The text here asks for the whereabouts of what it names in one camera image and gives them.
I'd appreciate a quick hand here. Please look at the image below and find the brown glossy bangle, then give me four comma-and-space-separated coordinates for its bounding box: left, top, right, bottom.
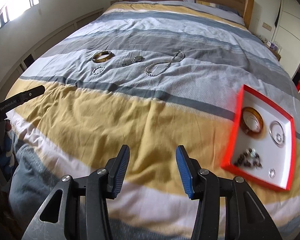
92, 51, 113, 63

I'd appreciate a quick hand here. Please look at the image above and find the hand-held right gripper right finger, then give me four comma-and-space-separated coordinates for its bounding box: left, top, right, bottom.
175, 145, 283, 240

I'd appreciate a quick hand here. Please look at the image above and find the dark beaded charm bracelet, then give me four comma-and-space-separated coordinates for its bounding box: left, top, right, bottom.
234, 149, 263, 168

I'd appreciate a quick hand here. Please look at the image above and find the metal wristwatch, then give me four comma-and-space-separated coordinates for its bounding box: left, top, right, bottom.
122, 56, 144, 67

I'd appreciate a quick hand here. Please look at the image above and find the white wardrobe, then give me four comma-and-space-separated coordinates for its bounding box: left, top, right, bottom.
272, 0, 300, 80

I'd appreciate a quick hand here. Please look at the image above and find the wooden nightstand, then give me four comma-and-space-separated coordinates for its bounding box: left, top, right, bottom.
261, 39, 283, 60

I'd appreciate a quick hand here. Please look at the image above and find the red cardboard box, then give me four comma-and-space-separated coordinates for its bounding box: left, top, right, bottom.
220, 84, 297, 192

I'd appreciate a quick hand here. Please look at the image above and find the grey striped pillow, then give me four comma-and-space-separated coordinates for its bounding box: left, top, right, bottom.
184, 0, 245, 25

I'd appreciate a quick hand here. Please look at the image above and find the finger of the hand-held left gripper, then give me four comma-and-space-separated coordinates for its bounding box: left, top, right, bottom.
20, 85, 45, 103

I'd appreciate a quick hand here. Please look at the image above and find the pearl bead necklace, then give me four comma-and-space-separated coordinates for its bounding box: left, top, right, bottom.
144, 50, 185, 77

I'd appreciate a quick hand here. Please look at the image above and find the amber resin bangle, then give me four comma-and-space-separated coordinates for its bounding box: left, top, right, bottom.
241, 107, 265, 138

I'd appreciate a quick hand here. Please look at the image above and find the thin gold bangle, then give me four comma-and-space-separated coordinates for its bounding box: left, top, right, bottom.
269, 120, 286, 147

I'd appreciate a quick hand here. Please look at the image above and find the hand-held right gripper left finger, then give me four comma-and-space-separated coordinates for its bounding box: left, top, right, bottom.
21, 144, 131, 240

